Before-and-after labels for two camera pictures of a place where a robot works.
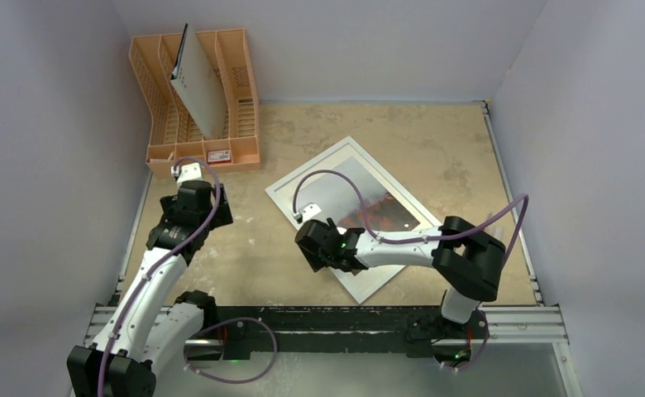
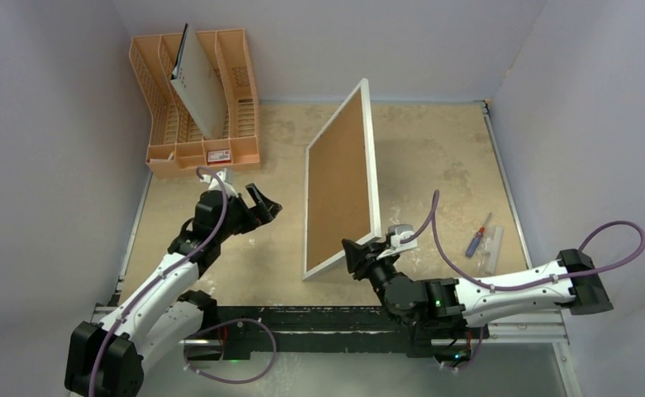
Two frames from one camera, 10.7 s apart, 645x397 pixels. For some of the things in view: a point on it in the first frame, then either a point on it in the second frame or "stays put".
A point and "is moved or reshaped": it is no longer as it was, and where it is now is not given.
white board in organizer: (195, 79) stays put
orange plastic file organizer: (175, 139) stays put
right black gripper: (308, 241) to (366, 260)
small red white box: (221, 156) stays put
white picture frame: (346, 184) is moved or reshaped
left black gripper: (222, 217) to (264, 211)
